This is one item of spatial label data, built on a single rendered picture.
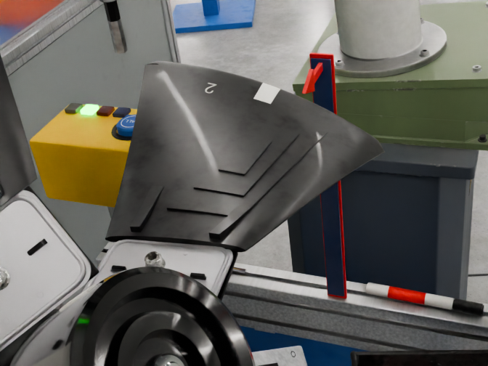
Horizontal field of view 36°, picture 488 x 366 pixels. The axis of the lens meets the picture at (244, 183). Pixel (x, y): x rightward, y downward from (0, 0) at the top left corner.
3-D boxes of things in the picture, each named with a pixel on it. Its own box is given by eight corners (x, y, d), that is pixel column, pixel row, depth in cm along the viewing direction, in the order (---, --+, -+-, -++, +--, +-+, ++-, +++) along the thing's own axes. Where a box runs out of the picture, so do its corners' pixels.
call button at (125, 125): (112, 139, 92) (110, 127, 91) (128, 123, 95) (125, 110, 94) (141, 142, 90) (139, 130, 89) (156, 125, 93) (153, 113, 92)
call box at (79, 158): (49, 208, 99) (26, 139, 93) (88, 166, 106) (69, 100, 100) (156, 224, 93) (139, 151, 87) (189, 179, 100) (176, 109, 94)
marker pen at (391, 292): (365, 287, 93) (482, 309, 87) (368, 279, 94) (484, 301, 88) (365, 295, 94) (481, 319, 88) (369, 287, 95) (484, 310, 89)
